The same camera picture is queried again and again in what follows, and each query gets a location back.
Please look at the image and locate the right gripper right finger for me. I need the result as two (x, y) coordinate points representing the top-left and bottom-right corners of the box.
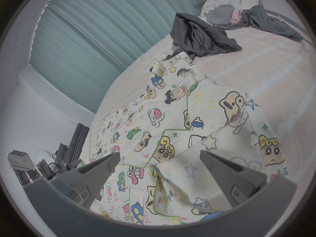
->
(199, 150), (268, 208)

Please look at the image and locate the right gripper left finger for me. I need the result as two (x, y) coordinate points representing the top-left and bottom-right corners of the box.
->
(51, 152), (121, 207)

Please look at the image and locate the white printed pyjama top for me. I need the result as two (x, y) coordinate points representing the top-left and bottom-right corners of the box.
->
(89, 54), (289, 225)

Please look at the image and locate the black chest of drawers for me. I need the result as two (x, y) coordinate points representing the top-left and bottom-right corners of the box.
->
(56, 123), (90, 163)

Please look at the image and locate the bed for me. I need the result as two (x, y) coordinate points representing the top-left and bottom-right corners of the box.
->
(88, 0), (313, 182)

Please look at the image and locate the black garment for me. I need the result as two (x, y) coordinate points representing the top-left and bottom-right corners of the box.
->
(164, 13), (243, 60)

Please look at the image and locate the dark grey garment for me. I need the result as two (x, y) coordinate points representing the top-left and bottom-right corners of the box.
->
(222, 5), (303, 42)

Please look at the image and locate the pink garment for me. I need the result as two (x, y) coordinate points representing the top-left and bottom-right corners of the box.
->
(230, 9), (243, 25)

